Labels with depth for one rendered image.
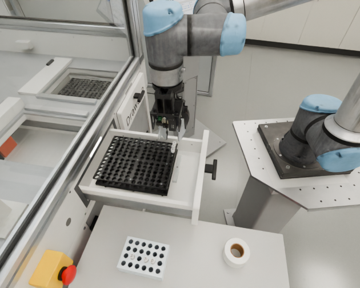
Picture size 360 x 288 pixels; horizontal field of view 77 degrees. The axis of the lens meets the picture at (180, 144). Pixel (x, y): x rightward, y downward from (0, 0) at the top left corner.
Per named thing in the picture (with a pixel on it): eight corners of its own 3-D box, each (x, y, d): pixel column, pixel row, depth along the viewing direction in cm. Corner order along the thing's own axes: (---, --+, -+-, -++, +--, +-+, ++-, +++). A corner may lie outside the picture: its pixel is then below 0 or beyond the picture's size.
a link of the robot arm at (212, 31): (240, 1, 47) (186, 3, 47) (251, 19, 39) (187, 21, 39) (234, 40, 52) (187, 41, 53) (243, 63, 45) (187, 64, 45)
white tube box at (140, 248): (170, 249, 66) (169, 244, 64) (162, 281, 61) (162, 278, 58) (130, 240, 68) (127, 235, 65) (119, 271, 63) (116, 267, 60)
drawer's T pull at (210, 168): (216, 161, 71) (217, 158, 70) (215, 181, 66) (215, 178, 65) (205, 159, 71) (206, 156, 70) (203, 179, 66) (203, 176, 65)
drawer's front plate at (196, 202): (206, 150, 84) (209, 129, 76) (196, 226, 65) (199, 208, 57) (202, 150, 84) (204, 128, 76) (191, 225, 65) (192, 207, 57)
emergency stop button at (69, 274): (80, 268, 54) (74, 263, 51) (72, 287, 52) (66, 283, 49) (68, 266, 55) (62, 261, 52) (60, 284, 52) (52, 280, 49)
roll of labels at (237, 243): (242, 240, 68) (244, 235, 65) (250, 266, 63) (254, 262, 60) (219, 244, 67) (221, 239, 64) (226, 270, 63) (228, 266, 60)
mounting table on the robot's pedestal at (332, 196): (315, 132, 115) (326, 115, 106) (372, 216, 85) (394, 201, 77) (228, 138, 112) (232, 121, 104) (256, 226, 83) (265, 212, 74)
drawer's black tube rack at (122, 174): (178, 155, 80) (177, 143, 75) (167, 200, 69) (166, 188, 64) (118, 147, 83) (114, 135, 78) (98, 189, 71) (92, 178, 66)
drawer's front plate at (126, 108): (146, 92, 109) (143, 71, 101) (126, 135, 90) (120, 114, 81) (142, 92, 109) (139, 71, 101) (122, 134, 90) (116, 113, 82)
